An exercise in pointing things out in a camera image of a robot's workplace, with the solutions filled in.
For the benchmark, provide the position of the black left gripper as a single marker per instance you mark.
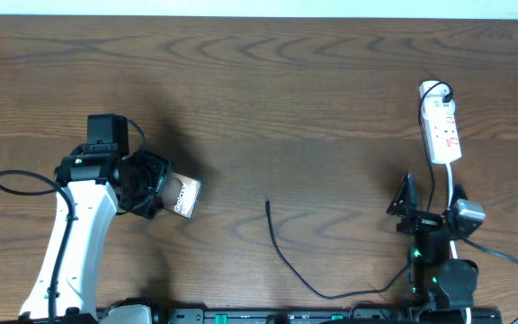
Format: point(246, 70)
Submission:
point(161, 166)

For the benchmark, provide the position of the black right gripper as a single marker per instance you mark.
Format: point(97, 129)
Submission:
point(420, 221)

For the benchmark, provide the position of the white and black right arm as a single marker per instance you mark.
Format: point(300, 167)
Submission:
point(443, 285)

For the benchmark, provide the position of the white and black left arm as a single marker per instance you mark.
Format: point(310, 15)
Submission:
point(97, 181)

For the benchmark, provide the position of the white power strip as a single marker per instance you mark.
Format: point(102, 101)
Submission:
point(437, 111)

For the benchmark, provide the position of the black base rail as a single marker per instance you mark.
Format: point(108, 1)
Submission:
point(363, 313)

